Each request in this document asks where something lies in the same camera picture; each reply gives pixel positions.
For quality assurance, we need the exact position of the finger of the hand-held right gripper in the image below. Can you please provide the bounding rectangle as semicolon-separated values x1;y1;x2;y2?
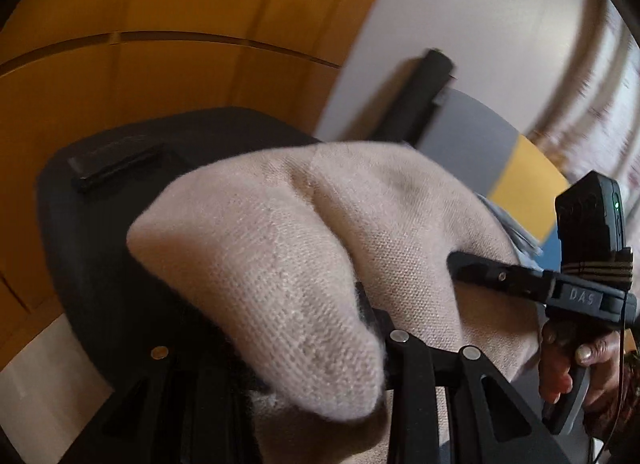
446;251;557;304

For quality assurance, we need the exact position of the person's right hand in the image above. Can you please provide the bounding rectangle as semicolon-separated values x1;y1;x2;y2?
537;321;626;407

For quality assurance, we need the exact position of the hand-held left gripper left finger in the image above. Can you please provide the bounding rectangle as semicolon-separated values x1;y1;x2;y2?
65;341;261;464

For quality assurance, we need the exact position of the person's right forearm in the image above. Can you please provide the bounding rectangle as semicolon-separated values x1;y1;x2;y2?
582;344;640;464

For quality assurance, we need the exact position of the grey yellow blue chair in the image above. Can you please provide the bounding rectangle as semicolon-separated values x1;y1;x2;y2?
370;47;573;270

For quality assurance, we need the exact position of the pale floral bedding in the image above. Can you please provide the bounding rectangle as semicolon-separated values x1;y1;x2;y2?
530;0;640;185

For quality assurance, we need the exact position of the thin dark cable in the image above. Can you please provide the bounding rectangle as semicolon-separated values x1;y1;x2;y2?
592;289;628;462

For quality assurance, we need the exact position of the beige knit sweater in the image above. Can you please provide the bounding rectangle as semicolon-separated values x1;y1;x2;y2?
126;141;551;464

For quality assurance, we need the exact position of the grey-blue garment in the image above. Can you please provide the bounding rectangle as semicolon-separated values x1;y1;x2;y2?
477;193;545;260

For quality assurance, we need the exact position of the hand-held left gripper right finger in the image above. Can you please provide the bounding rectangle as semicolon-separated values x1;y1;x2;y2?
354;283;571;464

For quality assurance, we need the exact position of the small black bar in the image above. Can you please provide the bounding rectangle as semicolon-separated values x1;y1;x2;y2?
67;143;166;193

